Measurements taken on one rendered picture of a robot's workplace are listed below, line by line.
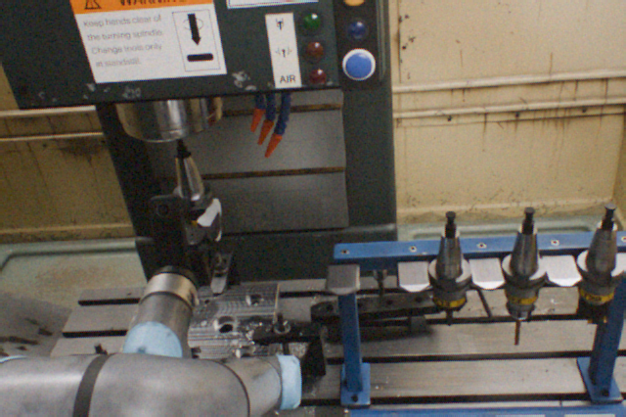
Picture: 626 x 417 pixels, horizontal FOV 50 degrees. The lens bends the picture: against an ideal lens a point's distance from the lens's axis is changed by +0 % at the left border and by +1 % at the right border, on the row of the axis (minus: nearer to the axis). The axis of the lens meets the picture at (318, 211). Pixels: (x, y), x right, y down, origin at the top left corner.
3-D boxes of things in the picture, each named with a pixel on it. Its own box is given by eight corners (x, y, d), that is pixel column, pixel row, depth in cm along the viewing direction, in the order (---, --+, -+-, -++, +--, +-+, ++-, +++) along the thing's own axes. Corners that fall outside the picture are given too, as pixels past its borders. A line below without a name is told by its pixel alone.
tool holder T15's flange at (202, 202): (218, 194, 115) (215, 181, 113) (205, 213, 110) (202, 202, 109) (184, 192, 116) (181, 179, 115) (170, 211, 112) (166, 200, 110)
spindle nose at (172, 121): (240, 96, 109) (227, 23, 102) (203, 145, 96) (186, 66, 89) (150, 94, 112) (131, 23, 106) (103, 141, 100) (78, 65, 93)
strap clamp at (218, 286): (233, 326, 143) (220, 272, 135) (217, 327, 144) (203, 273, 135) (242, 285, 154) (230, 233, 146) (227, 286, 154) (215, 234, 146)
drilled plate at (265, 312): (270, 387, 124) (266, 368, 121) (117, 391, 126) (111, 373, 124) (282, 301, 143) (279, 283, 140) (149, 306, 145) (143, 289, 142)
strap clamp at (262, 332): (326, 375, 130) (318, 318, 121) (258, 377, 131) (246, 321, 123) (327, 362, 133) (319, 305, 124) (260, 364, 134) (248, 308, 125)
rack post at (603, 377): (622, 402, 118) (653, 272, 102) (591, 403, 119) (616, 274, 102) (605, 359, 127) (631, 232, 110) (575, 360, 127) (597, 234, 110)
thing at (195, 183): (208, 183, 113) (201, 149, 109) (199, 198, 109) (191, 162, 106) (185, 182, 114) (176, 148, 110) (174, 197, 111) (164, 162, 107)
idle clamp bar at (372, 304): (440, 328, 137) (440, 305, 133) (313, 341, 138) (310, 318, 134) (436, 312, 141) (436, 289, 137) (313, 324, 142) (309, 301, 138)
